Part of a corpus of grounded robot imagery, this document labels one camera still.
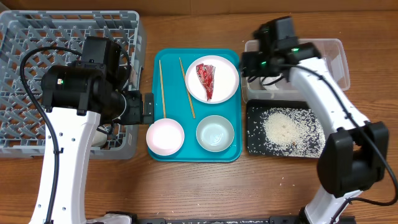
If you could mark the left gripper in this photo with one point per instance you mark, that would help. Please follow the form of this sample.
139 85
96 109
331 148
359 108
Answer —
136 116

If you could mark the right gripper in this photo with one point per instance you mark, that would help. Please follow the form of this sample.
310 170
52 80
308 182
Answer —
249 66

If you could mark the white napkin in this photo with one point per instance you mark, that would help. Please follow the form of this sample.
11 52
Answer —
272 87

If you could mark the red snack wrapper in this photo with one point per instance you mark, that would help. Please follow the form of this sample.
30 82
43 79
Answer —
206 77

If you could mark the wooden chopstick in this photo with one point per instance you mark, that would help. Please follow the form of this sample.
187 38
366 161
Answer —
188 93
162 89

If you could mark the white rice grains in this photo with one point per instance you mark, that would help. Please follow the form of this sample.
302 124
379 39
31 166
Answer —
286 129

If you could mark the grey-green bowl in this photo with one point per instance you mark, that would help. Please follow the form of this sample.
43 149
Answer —
215 133

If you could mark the white cup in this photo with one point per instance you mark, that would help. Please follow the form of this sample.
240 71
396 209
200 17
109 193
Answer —
99 139

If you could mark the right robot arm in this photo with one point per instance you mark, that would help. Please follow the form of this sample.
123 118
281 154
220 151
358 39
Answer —
354 156

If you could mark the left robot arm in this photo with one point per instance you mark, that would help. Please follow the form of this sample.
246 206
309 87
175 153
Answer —
77 99

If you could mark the black waste tray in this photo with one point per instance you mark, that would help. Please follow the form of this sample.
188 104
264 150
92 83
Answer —
255 105

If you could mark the clear plastic waste bin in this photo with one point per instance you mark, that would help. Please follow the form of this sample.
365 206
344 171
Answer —
333 54

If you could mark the white round plate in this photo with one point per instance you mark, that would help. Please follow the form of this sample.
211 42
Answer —
226 79

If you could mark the pink saucer plate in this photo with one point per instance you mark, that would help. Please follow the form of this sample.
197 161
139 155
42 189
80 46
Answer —
165 137

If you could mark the teal serving tray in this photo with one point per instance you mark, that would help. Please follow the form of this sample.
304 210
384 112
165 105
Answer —
178 107

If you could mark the grey plastic dish rack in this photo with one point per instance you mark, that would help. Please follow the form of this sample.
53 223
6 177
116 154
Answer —
22 128

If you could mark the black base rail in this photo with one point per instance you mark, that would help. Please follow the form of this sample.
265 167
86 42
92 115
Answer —
126 217

